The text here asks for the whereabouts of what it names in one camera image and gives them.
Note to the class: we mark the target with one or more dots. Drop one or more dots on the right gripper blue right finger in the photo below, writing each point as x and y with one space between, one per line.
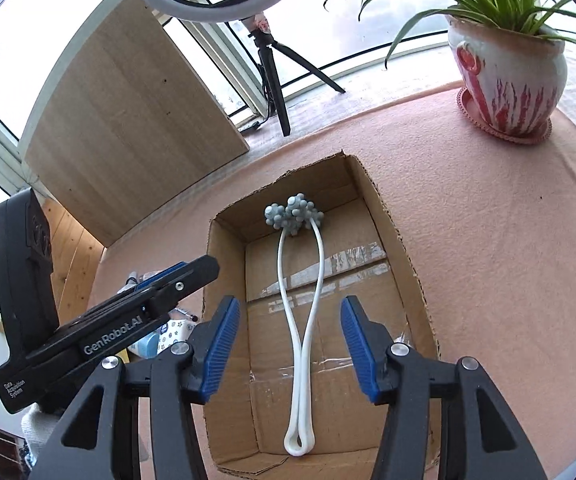
368 343

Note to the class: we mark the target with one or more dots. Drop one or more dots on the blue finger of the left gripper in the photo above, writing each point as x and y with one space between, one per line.
170 275
199 272

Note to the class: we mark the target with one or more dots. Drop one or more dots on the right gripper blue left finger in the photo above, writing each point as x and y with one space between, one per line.
211 343

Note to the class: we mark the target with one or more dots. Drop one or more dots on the white massager with grey balls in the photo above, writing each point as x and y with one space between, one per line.
297 215

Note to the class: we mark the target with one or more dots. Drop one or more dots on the black gel pen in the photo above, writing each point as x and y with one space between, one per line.
186 314

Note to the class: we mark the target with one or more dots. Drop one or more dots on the white blue lotion tube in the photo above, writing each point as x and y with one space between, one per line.
146 347

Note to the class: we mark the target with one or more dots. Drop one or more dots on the white gloved left hand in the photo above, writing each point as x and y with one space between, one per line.
37 427

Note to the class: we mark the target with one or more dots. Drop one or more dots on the patterned tissue pack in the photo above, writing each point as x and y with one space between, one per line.
173 331

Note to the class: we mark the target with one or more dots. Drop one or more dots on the brown cardboard box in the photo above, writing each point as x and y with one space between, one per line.
291 252

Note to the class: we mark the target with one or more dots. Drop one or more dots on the pine slatted board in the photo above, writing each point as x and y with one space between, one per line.
76 256

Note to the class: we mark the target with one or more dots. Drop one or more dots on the light wooden board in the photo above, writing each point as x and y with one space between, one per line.
123 123

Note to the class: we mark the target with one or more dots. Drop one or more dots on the red white ceramic pot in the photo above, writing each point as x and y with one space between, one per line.
512 83

